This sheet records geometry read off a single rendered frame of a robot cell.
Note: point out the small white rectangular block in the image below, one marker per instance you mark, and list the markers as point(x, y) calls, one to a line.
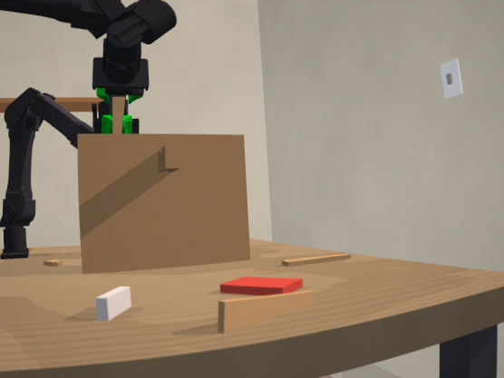
point(113, 303)

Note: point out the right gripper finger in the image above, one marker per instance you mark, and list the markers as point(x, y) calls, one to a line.
point(101, 94)
point(133, 98)

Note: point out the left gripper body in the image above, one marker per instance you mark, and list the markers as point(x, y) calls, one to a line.
point(98, 125)

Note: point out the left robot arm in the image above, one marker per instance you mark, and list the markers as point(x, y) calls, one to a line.
point(19, 205)

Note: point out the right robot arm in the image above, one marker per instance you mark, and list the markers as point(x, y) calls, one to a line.
point(123, 41)

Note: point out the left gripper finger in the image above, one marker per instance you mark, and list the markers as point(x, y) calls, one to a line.
point(128, 126)
point(106, 121)

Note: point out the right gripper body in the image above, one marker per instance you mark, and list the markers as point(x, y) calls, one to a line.
point(120, 79)

